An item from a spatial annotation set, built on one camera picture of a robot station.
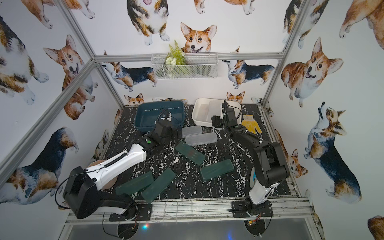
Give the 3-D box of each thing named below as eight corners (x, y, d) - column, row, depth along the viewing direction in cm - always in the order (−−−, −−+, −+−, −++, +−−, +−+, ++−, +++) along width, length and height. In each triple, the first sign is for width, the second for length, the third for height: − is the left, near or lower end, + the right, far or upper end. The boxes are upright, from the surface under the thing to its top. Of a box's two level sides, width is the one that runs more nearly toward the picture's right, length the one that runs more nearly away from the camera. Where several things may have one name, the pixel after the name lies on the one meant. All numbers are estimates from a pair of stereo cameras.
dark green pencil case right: (203, 181, 86) (203, 179, 84) (199, 170, 90) (199, 168, 88) (234, 169, 90) (235, 168, 88) (229, 159, 94) (230, 158, 92)
